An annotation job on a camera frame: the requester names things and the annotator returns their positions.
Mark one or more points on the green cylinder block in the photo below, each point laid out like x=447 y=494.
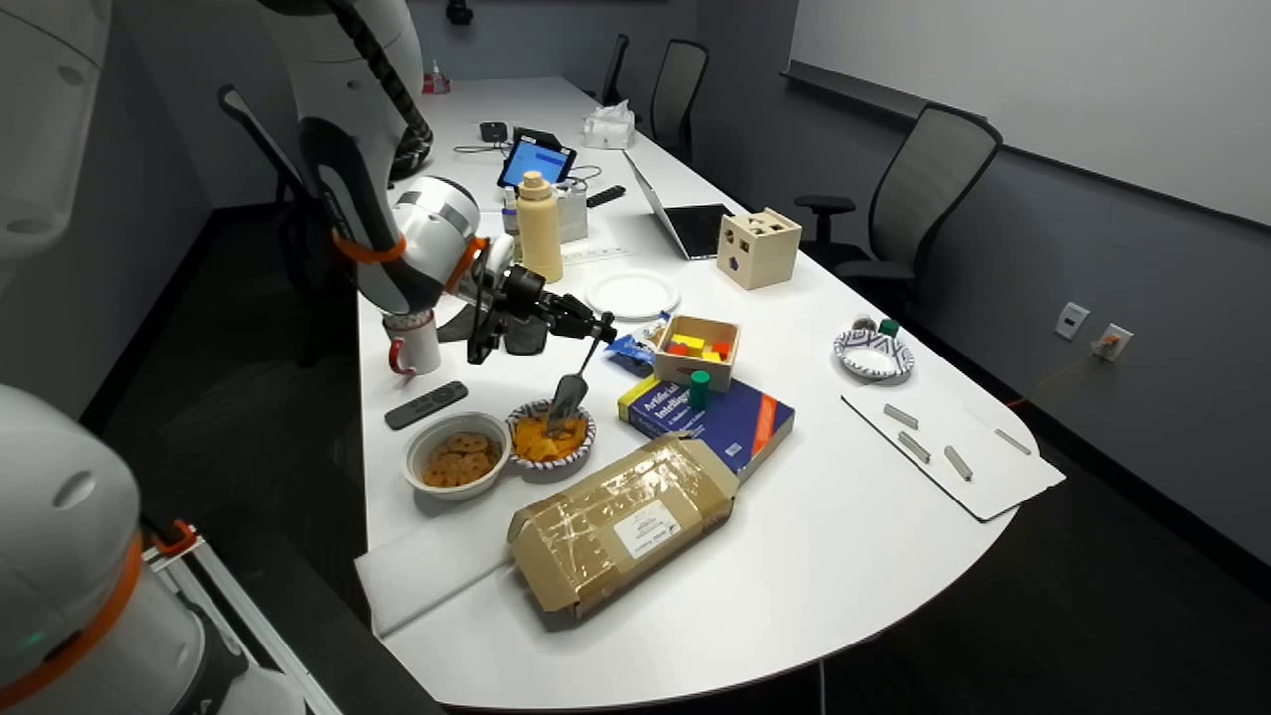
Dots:
x=696 y=389

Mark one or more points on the yellow flat block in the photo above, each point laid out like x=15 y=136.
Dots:
x=714 y=354

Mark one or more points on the blue patterned paper bowl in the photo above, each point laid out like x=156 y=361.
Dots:
x=545 y=441

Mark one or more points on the tablet with blue screen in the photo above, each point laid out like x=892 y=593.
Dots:
x=538 y=160

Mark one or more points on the red block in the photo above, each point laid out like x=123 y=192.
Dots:
x=684 y=347

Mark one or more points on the cream plastic bottle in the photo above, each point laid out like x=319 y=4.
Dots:
x=540 y=233

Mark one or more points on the taped cardboard box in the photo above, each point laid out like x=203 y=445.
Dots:
x=621 y=520

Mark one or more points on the wall whiteboard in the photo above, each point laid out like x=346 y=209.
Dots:
x=1059 y=81

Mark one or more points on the open wooden block box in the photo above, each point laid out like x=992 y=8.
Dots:
x=696 y=361

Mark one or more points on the blue snack packet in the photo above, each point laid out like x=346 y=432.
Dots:
x=628 y=354

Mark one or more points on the wooden shape sorter cube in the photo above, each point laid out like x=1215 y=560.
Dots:
x=755 y=248

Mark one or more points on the white wall outlet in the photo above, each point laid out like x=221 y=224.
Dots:
x=1113 y=342
x=1068 y=319

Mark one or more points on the white bowl with snacks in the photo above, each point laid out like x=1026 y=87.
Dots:
x=457 y=462

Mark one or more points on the black marker pen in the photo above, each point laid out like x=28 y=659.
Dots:
x=605 y=196

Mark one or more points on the grey mesh office chair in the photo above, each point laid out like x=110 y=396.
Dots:
x=927 y=183
x=675 y=86

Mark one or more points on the blue artificial intelligence textbook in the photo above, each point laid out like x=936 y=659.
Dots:
x=722 y=422

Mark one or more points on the grey carton box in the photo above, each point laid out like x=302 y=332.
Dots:
x=575 y=212

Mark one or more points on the white crumpled bag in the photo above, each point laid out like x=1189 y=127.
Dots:
x=608 y=126

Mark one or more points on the grey laptop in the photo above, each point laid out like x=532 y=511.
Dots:
x=681 y=224

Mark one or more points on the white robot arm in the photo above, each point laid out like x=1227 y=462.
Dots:
x=438 y=224

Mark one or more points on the white round plate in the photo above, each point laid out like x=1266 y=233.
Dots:
x=638 y=294

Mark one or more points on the flat white board panel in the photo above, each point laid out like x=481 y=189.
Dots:
x=953 y=440

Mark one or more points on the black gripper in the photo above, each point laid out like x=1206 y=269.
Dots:
x=530 y=314

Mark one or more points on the black remote control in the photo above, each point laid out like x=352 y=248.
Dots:
x=428 y=406

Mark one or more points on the small grey strip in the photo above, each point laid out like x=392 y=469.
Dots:
x=902 y=414
x=960 y=462
x=915 y=445
x=1014 y=441

